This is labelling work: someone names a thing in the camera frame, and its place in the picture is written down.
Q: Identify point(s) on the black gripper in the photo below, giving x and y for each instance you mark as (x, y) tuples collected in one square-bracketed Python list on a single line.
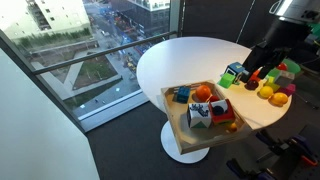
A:
[(263, 58)]

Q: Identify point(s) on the yellow-orange plastic fruit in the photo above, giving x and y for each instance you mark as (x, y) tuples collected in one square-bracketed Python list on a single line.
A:
[(279, 99)]

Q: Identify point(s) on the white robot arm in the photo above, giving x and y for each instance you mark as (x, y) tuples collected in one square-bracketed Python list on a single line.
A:
[(290, 27)]

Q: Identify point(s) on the small red plastic fruit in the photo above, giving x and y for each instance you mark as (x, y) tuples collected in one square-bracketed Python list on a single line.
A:
[(213, 98)]

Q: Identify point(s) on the large orange plastic fruit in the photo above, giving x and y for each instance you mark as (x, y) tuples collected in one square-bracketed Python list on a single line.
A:
[(203, 92)]

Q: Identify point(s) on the small yellow-orange fruit in crate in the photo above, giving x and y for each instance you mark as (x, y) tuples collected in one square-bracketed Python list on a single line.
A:
[(232, 127)]

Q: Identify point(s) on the wooden crate tray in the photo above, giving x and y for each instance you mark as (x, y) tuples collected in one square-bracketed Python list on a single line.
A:
[(193, 139)]

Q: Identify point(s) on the red plastic tomato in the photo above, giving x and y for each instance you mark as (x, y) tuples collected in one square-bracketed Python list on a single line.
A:
[(282, 66)]

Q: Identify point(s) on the lime green block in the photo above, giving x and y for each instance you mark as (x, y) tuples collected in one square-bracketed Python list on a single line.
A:
[(271, 76)]

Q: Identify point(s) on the green plastic bowl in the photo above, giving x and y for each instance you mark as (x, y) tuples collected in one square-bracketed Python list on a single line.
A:
[(292, 66)]

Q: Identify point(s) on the grey cube block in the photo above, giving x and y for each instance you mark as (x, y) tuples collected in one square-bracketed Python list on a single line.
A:
[(284, 78)]

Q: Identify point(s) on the dark purple plastic plum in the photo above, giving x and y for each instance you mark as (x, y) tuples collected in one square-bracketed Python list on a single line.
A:
[(251, 85)]

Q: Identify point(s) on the blue top patterned cube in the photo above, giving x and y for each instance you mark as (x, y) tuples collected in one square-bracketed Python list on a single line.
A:
[(235, 69)]

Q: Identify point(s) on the yellow plastic lemon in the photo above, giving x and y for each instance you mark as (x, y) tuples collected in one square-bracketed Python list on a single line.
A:
[(266, 92)]

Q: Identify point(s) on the magenta toy block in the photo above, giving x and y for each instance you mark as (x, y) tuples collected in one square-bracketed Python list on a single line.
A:
[(289, 90)]

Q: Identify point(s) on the green cube block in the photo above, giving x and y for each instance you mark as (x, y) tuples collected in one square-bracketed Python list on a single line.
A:
[(226, 80)]

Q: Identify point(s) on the white patterned cube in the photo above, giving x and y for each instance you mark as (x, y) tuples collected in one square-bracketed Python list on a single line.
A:
[(198, 115)]

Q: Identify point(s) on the blue toy block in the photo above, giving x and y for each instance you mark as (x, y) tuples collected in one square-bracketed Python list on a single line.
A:
[(183, 94)]

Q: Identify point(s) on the blue orange clamp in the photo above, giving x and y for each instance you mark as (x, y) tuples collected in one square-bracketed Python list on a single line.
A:
[(297, 144)]

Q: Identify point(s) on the window handrail bar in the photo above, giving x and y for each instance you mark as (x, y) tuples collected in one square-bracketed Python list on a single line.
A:
[(100, 53)]

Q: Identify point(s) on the white round table pedestal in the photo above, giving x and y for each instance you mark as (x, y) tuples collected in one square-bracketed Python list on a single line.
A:
[(169, 144)]

